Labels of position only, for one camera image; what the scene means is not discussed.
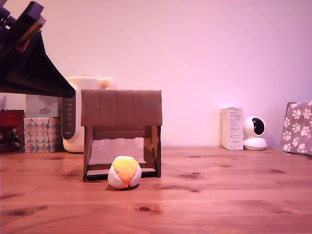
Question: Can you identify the orange and white footbag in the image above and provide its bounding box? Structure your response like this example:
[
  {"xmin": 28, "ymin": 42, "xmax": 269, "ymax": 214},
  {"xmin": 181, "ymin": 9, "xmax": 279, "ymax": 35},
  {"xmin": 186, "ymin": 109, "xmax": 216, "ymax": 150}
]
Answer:
[{"xmin": 107, "ymin": 156, "xmax": 142, "ymax": 190}]

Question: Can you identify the cardboard dice tower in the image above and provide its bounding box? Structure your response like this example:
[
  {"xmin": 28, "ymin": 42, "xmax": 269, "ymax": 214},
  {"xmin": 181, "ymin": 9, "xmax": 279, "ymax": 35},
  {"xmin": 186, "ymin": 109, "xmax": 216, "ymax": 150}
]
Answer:
[{"xmin": 80, "ymin": 89, "xmax": 163, "ymax": 182}]

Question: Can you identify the grey cloud print box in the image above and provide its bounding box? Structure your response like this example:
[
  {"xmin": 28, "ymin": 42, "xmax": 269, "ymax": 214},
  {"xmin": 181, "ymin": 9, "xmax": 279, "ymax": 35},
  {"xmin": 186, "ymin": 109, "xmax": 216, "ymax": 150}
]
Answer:
[{"xmin": 25, "ymin": 94, "xmax": 60, "ymax": 118}]

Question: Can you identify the triangle patterned tissue box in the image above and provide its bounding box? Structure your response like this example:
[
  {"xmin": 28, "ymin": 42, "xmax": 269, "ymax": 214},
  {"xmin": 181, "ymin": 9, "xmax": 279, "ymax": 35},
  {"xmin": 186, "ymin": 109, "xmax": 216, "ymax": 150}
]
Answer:
[{"xmin": 23, "ymin": 117, "xmax": 63, "ymax": 154}]

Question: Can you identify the cream white kitchen appliance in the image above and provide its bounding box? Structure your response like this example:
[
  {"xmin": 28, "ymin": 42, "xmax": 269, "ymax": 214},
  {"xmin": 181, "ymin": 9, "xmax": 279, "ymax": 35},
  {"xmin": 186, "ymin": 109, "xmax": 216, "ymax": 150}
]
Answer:
[{"xmin": 60, "ymin": 76, "xmax": 118, "ymax": 154}]

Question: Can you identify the white printed carton box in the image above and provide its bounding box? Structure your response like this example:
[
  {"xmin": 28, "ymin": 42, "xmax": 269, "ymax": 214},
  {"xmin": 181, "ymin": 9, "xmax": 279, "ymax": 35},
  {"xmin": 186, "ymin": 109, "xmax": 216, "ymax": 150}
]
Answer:
[{"xmin": 221, "ymin": 107, "xmax": 245, "ymax": 151}]

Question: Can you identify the paw print cloth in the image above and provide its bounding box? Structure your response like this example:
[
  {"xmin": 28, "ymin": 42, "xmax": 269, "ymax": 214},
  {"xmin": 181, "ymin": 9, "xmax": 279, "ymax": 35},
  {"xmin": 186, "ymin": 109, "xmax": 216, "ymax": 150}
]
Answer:
[{"xmin": 279, "ymin": 99, "xmax": 312, "ymax": 156}]

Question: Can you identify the small white round camera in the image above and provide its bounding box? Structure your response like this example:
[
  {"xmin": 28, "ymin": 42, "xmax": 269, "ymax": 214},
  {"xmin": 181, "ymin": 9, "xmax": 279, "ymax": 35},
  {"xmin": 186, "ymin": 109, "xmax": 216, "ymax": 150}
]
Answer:
[{"xmin": 242, "ymin": 116, "xmax": 268, "ymax": 151}]

